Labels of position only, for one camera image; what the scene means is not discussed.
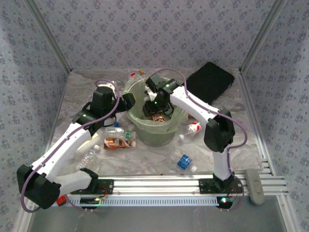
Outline left controller board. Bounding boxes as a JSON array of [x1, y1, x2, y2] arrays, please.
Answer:
[[80, 197, 101, 210]]

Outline grey stone block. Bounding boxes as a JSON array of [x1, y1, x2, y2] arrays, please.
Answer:
[[245, 169, 266, 205]]

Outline red white label bottle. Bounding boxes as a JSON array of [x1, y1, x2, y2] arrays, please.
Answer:
[[178, 120, 202, 146]]

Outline black left camera cable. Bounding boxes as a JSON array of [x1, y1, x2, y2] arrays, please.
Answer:
[[102, 117, 117, 128]]

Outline translucent bin with green liner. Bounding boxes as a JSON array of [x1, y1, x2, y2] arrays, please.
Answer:
[[122, 76, 189, 147]]

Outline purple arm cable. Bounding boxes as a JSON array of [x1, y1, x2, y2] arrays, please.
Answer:
[[20, 79, 121, 213], [152, 68, 248, 213]]

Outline copper brown plastic bottle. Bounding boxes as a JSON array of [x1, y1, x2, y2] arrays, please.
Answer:
[[103, 137, 137, 151]]

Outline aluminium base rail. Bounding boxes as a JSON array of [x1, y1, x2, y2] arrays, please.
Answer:
[[54, 169, 290, 201]]

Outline right controller board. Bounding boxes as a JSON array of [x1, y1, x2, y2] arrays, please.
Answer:
[[216, 196, 234, 210]]

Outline clear bottle with green band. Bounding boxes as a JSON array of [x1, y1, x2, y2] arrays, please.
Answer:
[[105, 127, 137, 141]]

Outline black case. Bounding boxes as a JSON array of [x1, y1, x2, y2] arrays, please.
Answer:
[[185, 61, 236, 106]]

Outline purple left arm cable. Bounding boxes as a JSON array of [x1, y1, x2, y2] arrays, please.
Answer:
[[20, 79, 121, 213]]

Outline brown white label bottle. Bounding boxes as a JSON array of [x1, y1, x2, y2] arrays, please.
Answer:
[[149, 113, 169, 121]]

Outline marbled white table cover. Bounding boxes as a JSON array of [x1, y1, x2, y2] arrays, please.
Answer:
[[52, 69, 268, 176]]

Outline blue label bottle white cap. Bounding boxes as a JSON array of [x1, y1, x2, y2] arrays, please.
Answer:
[[168, 149, 198, 173]]

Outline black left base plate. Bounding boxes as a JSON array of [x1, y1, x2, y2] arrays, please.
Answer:
[[70, 178, 114, 195]]

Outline controller board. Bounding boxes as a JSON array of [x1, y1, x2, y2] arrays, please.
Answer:
[[216, 196, 234, 210], [80, 197, 101, 210]]

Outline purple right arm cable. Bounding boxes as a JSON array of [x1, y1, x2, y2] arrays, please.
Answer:
[[152, 68, 248, 213]]

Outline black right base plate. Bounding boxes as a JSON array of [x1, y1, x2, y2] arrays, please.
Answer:
[[198, 178, 243, 194]]

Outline aluminium corner post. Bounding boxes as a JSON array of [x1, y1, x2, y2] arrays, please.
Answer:
[[238, 0, 288, 73], [24, 0, 73, 73]]

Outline white slotted cable duct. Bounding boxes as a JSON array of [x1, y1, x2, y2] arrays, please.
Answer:
[[52, 197, 221, 207]]

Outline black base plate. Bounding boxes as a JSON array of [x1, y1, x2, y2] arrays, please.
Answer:
[[70, 178, 114, 195], [198, 178, 243, 194]]

